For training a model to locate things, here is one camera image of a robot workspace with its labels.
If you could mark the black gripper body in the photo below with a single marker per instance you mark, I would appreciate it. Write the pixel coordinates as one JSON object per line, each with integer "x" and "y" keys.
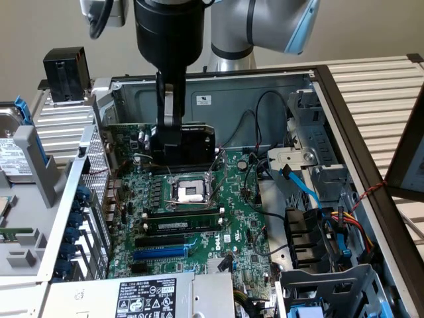
{"x": 169, "y": 33}

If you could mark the green graphics card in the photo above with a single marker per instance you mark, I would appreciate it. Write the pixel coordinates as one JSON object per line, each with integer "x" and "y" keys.
{"x": 195, "y": 142}

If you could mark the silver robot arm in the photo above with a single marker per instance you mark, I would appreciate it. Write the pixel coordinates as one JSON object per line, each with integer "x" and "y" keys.
{"x": 232, "y": 26}

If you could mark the open metal PC case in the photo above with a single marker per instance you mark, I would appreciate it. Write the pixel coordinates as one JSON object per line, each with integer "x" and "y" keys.
{"x": 248, "y": 99}

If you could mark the CPU socket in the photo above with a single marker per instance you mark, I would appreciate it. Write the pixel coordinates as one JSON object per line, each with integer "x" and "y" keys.
{"x": 190, "y": 192}

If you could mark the silver coin battery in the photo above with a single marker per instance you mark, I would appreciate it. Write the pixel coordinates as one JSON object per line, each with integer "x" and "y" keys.
{"x": 242, "y": 165}

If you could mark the black CPU cooler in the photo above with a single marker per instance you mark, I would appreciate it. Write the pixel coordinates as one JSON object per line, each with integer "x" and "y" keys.
{"x": 64, "y": 76}

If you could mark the RAM stick with white label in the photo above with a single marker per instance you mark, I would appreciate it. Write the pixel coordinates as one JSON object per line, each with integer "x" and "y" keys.
{"x": 185, "y": 225}

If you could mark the blue card latch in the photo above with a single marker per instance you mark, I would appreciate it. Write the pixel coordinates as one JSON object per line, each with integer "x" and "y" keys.
{"x": 71, "y": 234}
{"x": 77, "y": 206}
{"x": 83, "y": 193}
{"x": 67, "y": 250}
{"x": 75, "y": 220}
{"x": 62, "y": 266}

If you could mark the green motherboard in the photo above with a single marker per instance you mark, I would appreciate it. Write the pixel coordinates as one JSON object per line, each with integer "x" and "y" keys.
{"x": 232, "y": 215}

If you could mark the long black expansion slot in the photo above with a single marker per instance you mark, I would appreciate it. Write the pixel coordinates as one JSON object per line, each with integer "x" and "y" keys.
{"x": 160, "y": 241}

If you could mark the metal disk bay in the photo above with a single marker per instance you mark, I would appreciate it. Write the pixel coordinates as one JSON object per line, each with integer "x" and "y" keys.
{"x": 308, "y": 155}

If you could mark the grey parts rack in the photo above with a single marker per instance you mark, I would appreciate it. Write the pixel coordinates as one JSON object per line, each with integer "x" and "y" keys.
{"x": 33, "y": 172}

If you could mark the short black expansion slot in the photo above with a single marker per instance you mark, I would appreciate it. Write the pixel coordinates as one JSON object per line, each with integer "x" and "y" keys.
{"x": 139, "y": 268}

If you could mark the silver chipset heatsink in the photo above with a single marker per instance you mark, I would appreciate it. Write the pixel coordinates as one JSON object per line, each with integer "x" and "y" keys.
{"x": 217, "y": 265}

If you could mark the black plastic fan shroud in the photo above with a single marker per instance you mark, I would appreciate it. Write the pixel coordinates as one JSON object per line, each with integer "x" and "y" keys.
{"x": 304, "y": 238}

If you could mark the silver CPU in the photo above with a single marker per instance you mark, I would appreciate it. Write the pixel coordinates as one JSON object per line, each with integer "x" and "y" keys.
{"x": 6, "y": 212}

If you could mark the green RAM stick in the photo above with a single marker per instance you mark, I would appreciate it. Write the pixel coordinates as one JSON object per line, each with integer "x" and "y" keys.
{"x": 13, "y": 233}

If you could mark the grey power supply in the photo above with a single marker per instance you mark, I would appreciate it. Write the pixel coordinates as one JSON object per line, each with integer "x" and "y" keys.
{"x": 99, "y": 298}

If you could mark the dark framed monitor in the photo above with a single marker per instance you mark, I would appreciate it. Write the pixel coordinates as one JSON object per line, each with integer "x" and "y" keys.
{"x": 407, "y": 155}

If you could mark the blue drive caddy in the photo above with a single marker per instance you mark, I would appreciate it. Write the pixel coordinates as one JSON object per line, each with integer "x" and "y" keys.
{"x": 304, "y": 313}

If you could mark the grey drive cage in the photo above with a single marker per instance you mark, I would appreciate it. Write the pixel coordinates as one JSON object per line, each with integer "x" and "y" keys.
{"x": 348, "y": 281}

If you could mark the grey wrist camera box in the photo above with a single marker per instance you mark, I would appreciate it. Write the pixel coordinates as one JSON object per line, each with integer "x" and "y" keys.
{"x": 117, "y": 13}

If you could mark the hard disk with blue bracket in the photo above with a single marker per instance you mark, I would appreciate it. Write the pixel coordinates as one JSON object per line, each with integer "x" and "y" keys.
{"x": 13, "y": 145}

